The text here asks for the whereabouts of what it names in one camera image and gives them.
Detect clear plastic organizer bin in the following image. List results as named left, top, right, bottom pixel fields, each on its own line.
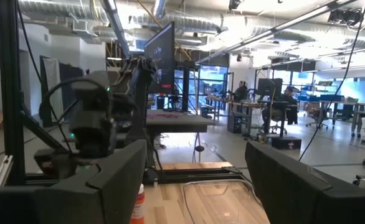
left=181, top=179, right=266, bottom=224

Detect black box on floor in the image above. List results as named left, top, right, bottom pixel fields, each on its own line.
left=271, top=136, right=302, bottom=151

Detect orange-cap sprinkles bottle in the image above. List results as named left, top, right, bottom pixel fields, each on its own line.
left=129, top=183, right=146, bottom=224

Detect black hanging cable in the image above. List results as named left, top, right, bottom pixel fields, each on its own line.
left=297, top=0, right=365, bottom=162

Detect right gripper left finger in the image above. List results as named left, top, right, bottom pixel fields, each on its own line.
left=0, top=139, right=148, bottom=224

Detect black aluminium rig frame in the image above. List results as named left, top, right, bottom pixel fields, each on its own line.
left=0, top=0, right=249, bottom=188

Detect purple elastic band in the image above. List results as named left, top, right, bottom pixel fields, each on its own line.
left=147, top=113, right=183, bottom=119

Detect tall black computer monitor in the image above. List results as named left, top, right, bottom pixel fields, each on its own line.
left=143, top=21, right=176, bottom=95

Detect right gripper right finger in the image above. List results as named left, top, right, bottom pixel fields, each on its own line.
left=244, top=140, right=365, bottom=224

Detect black ceiling spotlights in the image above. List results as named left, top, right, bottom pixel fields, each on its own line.
left=327, top=8, right=364, bottom=28

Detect black desk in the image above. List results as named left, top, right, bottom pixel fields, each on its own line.
left=145, top=108, right=217, bottom=162

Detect person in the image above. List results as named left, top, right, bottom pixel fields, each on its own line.
left=280, top=86, right=299, bottom=125
left=234, top=80, right=249, bottom=102

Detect silver aluminium rail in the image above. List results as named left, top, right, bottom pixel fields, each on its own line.
left=0, top=154, right=14, bottom=188

